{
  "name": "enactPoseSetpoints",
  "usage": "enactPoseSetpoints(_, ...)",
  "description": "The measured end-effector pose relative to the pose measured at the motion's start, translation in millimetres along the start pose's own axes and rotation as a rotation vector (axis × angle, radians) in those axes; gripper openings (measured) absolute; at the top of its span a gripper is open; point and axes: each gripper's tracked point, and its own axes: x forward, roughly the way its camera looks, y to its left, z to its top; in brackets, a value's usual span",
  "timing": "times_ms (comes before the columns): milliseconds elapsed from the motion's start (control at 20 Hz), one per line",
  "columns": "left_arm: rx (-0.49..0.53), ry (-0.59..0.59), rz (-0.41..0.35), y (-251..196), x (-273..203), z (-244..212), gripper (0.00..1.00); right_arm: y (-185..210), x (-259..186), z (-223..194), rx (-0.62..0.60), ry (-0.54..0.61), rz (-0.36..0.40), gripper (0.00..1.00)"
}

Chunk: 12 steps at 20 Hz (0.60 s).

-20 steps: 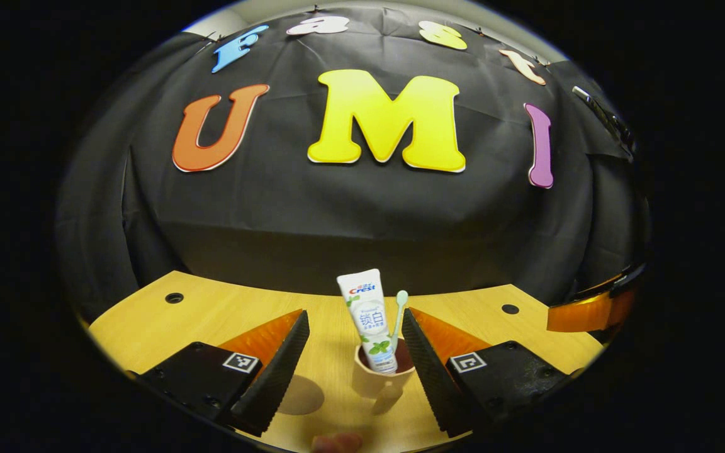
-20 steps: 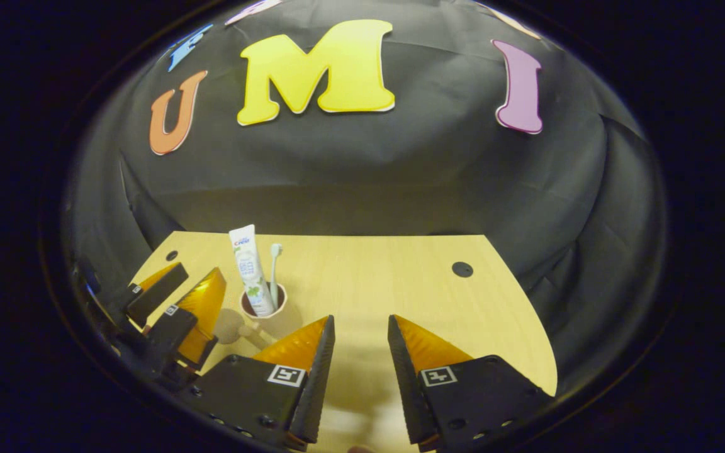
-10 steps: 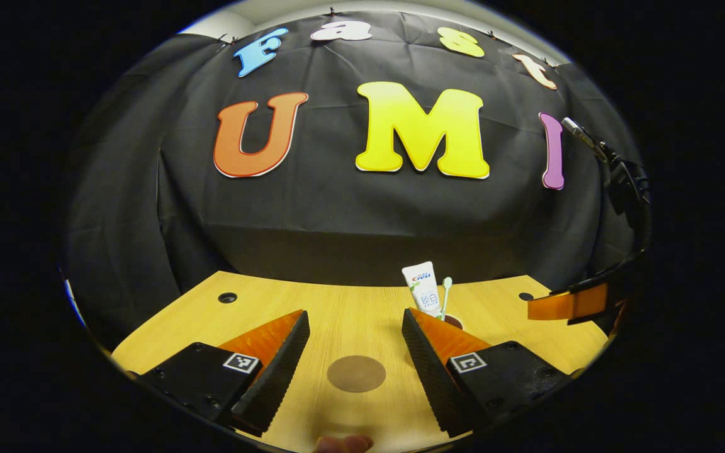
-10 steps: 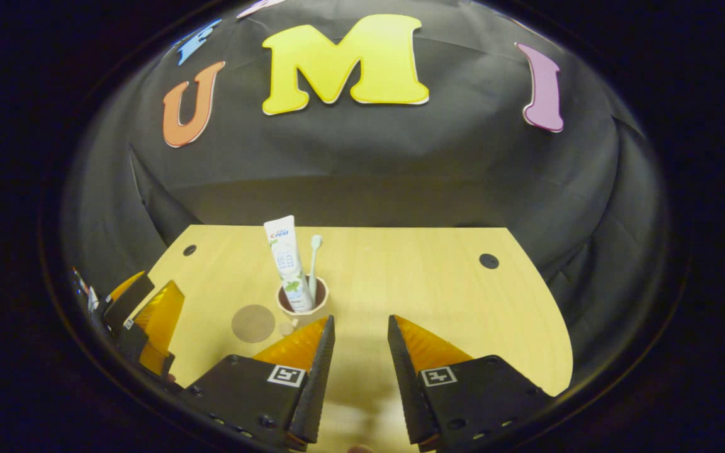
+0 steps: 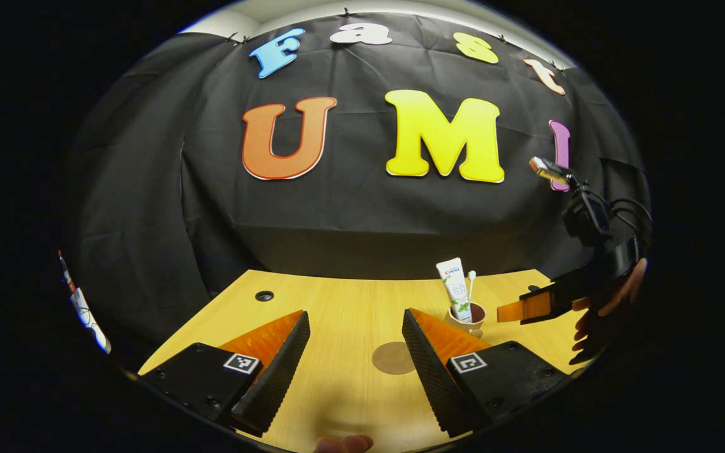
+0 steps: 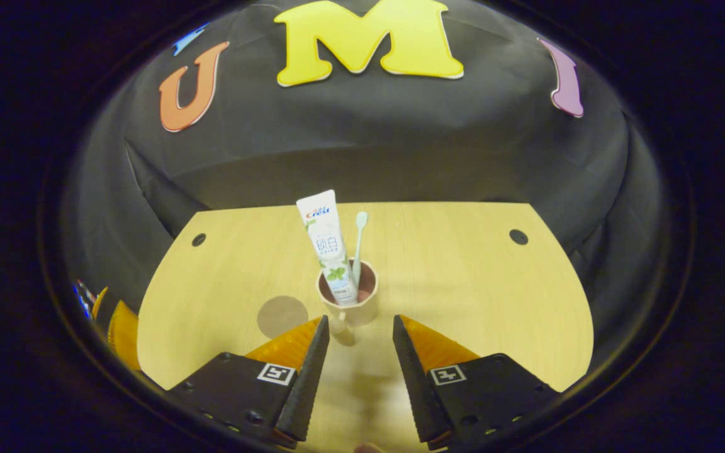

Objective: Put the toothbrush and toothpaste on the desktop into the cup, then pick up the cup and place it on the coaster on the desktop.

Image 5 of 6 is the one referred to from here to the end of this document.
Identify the wooden desktop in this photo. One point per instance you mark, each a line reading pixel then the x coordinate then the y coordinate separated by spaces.
pixel 350 302

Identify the black backdrop cloth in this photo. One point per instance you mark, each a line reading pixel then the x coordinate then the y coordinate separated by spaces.
pixel 350 220

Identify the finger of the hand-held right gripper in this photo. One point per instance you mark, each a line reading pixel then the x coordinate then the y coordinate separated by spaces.
pixel 517 308

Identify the white toothpaste tube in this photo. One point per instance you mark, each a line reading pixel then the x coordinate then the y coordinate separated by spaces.
pixel 454 283

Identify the brown round coaster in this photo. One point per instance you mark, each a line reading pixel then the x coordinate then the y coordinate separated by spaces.
pixel 391 358

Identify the beige cup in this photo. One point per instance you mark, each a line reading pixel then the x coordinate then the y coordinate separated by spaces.
pixel 472 324

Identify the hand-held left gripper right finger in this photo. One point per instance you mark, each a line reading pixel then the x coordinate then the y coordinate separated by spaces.
pixel 432 377

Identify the pale green toothbrush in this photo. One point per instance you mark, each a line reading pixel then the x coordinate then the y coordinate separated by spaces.
pixel 471 277

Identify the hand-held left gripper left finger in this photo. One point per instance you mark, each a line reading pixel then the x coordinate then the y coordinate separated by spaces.
pixel 274 377

